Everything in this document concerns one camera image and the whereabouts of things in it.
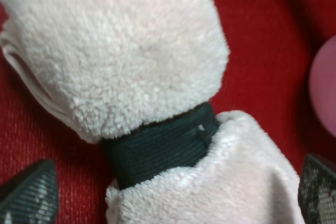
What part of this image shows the pink saucepan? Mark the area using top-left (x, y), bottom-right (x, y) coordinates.
top-left (309, 36), bottom-right (335, 136)

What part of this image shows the red tablecloth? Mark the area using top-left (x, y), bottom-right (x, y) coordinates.
top-left (1, 0), bottom-right (335, 223)

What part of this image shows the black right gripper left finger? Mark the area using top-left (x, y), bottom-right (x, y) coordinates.
top-left (1, 159), bottom-right (58, 224)

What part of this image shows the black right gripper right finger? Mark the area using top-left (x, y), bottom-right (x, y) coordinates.
top-left (298, 154), bottom-right (335, 224)

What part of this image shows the pink towel with band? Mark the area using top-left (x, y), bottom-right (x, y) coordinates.
top-left (1, 0), bottom-right (303, 223)

